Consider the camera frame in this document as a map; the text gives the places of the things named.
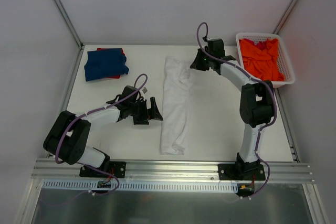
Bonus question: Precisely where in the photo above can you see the folded blue t shirt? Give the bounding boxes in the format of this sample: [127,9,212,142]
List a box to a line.
[84,50,129,82]

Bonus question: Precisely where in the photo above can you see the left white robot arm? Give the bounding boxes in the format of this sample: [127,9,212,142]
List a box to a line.
[43,86,163,177]

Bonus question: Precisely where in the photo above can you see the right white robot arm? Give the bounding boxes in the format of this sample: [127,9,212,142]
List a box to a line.
[190,37,277,181]

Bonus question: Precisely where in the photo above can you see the aluminium mounting rail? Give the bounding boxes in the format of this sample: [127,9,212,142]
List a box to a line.
[32,158,316,184]

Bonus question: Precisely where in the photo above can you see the white plastic basket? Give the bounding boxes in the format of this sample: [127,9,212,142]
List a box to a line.
[236,33,295,88]

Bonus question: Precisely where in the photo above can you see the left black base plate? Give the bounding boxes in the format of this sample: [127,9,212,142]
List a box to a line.
[79,160,127,178]

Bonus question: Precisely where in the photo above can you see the white t shirt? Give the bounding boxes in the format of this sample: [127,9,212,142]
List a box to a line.
[160,57,195,155]

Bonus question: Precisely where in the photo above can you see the folded red t shirt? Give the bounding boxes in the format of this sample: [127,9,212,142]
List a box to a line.
[96,48,124,79]

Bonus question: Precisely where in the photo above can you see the orange t shirt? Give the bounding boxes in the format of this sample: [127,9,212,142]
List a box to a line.
[239,38,285,81]

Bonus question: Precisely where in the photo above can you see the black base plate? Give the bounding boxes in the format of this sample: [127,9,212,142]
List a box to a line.
[218,163,266,181]
[79,160,127,178]

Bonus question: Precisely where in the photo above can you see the magenta garment in basket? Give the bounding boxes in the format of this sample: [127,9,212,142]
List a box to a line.
[255,41,267,50]

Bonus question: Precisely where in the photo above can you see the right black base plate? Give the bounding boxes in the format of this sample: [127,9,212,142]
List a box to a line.
[218,163,266,181]

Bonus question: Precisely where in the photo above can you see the white slotted cable duct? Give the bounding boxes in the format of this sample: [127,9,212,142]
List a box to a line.
[43,179,238,194]

